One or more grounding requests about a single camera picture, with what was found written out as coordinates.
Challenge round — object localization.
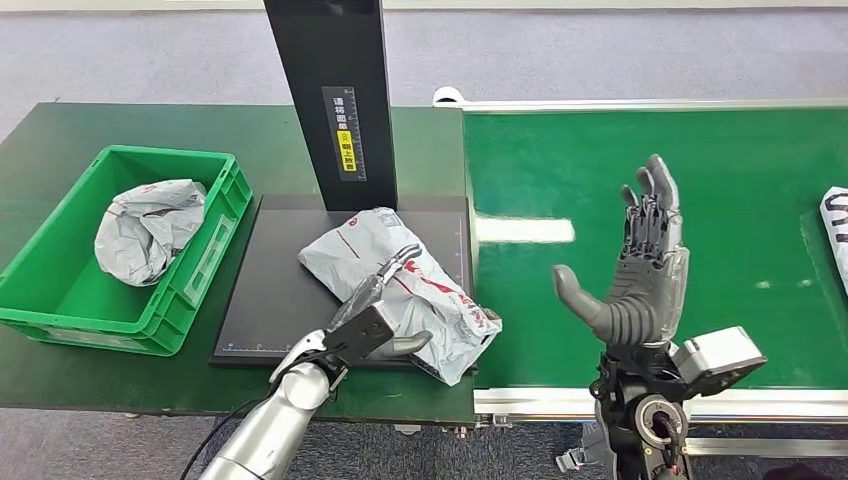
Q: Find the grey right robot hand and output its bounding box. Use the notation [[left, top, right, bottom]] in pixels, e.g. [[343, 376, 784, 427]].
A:
[[551, 154, 692, 348]]

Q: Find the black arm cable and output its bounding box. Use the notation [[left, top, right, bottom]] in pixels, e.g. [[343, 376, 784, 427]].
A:
[[178, 397, 266, 480]]

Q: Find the grey strap buckle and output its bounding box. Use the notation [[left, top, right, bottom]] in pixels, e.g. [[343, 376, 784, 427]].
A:
[[555, 420, 601, 475]]

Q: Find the green plastic crate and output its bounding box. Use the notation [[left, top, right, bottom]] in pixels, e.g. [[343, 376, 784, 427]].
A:
[[0, 144, 254, 358]]

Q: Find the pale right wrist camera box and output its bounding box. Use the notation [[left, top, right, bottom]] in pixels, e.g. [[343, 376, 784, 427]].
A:
[[670, 325, 768, 400]]

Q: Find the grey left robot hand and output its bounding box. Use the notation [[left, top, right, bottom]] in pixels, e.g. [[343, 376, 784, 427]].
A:
[[323, 243, 433, 372]]

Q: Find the white package black lettering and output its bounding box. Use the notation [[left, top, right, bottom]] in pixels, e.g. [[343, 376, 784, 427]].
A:
[[819, 186, 848, 297]]

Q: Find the silver conveyor frame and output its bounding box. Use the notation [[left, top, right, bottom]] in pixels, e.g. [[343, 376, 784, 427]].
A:
[[432, 86, 848, 458]]

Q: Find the black inbound scanner machine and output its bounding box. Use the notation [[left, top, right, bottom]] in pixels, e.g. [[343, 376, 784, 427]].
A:
[[210, 0, 475, 369]]

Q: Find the green conveyor belt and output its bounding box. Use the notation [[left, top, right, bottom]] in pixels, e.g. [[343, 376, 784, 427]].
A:
[[463, 105, 848, 391]]

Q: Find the dark green table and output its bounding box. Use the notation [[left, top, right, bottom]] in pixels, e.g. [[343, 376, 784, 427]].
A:
[[0, 101, 478, 427]]

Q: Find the black yellow instruction label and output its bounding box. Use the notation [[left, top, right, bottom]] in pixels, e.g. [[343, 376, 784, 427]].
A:
[[321, 86, 367, 182]]

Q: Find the white plastic package red print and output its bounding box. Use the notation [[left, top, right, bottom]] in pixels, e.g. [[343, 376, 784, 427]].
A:
[[298, 207, 503, 388]]

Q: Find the crumpled grey plastic package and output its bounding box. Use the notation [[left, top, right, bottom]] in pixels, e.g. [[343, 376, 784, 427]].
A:
[[93, 178, 208, 288]]

